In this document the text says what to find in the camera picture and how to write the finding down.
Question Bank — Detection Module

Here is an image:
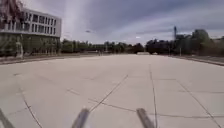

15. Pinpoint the pale concrete slab plaza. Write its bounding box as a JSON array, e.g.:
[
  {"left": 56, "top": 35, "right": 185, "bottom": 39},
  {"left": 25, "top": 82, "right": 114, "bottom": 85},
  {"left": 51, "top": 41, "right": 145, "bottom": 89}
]
[{"left": 0, "top": 53, "right": 224, "bottom": 128}]

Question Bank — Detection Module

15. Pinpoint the row of trees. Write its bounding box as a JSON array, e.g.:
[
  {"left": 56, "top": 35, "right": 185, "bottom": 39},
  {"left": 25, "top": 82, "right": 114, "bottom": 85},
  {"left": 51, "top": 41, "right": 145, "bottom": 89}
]
[{"left": 59, "top": 28, "right": 224, "bottom": 57}]

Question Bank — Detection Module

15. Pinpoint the robot's own part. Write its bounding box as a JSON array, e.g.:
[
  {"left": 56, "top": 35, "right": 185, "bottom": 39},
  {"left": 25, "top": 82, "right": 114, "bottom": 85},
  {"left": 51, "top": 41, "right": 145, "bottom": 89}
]
[
  {"left": 135, "top": 107, "right": 156, "bottom": 128},
  {"left": 71, "top": 108, "right": 91, "bottom": 128}
]

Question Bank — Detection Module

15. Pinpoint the tall thin tower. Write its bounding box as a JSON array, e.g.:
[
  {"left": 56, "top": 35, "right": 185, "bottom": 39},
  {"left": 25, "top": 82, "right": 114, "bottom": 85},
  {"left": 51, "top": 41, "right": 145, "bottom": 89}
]
[{"left": 173, "top": 25, "right": 178, "bottom": 42}]

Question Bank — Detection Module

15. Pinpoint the dark kerb strip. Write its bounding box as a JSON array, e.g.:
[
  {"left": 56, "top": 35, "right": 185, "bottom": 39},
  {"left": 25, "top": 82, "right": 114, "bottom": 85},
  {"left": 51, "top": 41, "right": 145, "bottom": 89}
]
[
  {"left": 168, "top": 54, "right": 224, "bottom": 67},
  {"left": 0, "top": 53, "right": 101, "bottom": 66}
]

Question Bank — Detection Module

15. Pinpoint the white building with window rows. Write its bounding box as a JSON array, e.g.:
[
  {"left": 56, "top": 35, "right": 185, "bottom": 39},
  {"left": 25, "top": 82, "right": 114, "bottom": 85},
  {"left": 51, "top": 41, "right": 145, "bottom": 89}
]
[{"left": 0, "top": 7, "right": 63, "bottom": 58}]

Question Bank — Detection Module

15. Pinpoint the tree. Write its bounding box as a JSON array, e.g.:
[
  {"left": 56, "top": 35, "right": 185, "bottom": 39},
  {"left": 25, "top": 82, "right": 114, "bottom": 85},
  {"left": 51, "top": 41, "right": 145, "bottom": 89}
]
[{"left": 0, "top": 0, "right": 25, "bottom": 24}]

